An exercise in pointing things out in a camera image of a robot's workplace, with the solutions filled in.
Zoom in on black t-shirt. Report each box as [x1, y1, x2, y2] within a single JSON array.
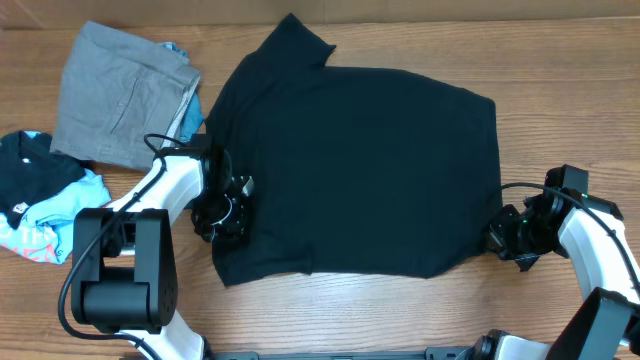
[[206, 15, 502, 286]]

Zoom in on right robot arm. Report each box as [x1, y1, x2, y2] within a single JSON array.
[[460, 165, 639, 360]]

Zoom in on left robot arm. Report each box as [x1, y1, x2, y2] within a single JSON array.
[[58, 139, 254, 359]]

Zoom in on folded blue garment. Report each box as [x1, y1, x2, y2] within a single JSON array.
[[159, 41, 206, 144]]

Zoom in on folded grey shorts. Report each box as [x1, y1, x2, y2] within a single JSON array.
[[50, 21, 201, 171]]

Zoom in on light blue printed t-shirt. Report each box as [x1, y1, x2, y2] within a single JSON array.
[[1, 161, 111, 265]]

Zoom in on folded black shirt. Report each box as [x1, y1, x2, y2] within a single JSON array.
[[1, 131, 85, 230]]

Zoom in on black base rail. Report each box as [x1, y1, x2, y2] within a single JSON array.
[[204, 346, 474, 360]]

